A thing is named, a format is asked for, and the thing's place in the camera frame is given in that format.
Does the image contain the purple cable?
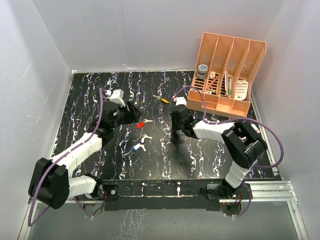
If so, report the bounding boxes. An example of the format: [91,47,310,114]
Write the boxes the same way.
[27,87,111,227]
[173,85,285,217]

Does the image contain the aluminium front rail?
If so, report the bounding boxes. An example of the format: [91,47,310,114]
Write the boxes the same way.
[19,180,309,240]

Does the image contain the white red-dot box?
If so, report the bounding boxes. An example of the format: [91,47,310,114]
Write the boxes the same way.
[251,123,261,134]

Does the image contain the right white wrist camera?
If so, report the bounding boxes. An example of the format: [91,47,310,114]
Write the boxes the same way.
[172,96,187,107]

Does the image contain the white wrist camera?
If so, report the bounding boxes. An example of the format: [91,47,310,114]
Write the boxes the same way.
[105,89,125,107]
[172,96,187,107]

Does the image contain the peach desk organizer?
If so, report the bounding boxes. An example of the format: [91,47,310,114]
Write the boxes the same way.
[186,32,267,118]

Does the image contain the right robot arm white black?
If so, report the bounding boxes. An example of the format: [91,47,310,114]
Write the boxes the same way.
[170,104,268,199]

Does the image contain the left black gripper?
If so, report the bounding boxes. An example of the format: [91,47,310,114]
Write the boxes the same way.
[111,101,142,130]

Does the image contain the key with blue tag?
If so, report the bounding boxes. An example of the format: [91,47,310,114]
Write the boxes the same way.
[132,143,146,151]

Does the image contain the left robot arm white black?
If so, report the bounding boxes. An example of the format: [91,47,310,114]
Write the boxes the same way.
[28,101,142,210]

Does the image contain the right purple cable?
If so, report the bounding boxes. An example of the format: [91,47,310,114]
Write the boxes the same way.
[173,85,285,217]

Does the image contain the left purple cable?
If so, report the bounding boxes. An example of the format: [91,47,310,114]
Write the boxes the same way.
[27,87,111,227]

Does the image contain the key with yellow tag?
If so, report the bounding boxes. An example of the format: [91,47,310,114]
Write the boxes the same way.
[152,94,170,104]

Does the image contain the key with red tag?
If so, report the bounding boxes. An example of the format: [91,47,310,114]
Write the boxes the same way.
[136,119,154,129]

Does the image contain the white packaged card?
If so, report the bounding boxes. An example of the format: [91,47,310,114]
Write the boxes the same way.
[234,79,249,101]

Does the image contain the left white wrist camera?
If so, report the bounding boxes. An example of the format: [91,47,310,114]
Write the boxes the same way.
[105,89,125,107]

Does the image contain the round patterned tin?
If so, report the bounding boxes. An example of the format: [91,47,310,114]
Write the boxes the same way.
[196,64,209,80]

